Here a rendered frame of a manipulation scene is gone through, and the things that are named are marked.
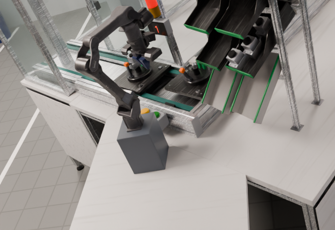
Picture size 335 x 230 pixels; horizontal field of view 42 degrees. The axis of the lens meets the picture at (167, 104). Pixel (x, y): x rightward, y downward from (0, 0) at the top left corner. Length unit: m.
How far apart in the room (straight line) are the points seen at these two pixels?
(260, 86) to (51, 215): 2.02
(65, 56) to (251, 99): 1.46
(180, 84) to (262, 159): 0.58
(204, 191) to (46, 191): 2.00
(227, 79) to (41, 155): 2.39
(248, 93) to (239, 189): 0.37
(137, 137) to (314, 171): 0.66
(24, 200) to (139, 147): 1.93
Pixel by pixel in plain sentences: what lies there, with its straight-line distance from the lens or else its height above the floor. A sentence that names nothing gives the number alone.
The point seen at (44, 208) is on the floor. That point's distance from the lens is 3.36.
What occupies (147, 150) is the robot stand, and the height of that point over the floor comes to 0.98.
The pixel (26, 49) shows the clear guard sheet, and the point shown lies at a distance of 2.70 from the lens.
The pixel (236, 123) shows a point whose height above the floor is 0.86.
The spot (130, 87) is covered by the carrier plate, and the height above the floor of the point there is 0.97.
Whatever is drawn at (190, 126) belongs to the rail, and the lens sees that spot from 1.86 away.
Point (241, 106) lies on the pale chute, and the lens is 1.74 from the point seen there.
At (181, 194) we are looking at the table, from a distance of 1.69.
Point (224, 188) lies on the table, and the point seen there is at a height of 0.86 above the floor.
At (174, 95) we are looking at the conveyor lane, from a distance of 2.10.
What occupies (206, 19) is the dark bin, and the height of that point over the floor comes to 1.37.
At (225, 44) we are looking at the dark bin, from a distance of 1.71.
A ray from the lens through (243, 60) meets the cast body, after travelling 1.60.
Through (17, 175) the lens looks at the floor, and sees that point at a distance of 3.83.
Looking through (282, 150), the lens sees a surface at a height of 0.86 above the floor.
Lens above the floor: 2.07
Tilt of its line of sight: 34 degrees down
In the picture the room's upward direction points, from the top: 22 degrees counter-clockwise
